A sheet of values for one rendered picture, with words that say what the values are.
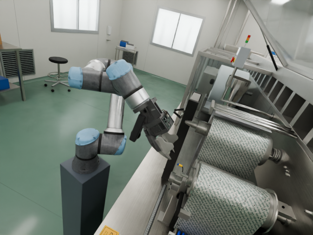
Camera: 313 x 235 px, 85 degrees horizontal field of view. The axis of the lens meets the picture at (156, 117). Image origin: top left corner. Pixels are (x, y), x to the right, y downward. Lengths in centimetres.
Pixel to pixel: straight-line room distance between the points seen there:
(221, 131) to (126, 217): 59
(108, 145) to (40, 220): 122
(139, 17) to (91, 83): 603
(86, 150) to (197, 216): 61
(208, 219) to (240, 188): 16
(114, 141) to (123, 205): 33
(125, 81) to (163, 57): 579
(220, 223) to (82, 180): 70
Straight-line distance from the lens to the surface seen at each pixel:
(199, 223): 77
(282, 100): 125
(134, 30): 667
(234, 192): 67
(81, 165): 106
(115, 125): 98
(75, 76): 65
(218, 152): 83
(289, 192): 83
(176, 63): 621
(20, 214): 211
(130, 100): 55
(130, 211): 97
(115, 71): 55
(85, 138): 96
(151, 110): 55
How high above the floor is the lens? 172
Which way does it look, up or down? 28 degrees down
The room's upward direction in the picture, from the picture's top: 15 degrees clockwise
